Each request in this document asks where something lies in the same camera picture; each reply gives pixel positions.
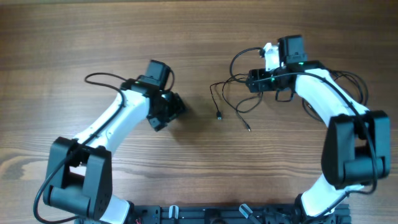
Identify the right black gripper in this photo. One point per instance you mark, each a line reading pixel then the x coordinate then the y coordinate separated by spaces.
pixel 255 74

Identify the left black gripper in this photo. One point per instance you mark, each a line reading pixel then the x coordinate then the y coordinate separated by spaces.
pixel 179 107

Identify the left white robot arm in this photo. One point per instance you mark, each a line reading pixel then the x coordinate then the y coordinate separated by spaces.
pixel 79 170

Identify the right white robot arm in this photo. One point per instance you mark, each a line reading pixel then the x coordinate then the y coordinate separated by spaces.
pixel 356 152

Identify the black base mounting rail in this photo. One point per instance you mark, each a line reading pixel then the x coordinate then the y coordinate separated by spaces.
pixel 269 214

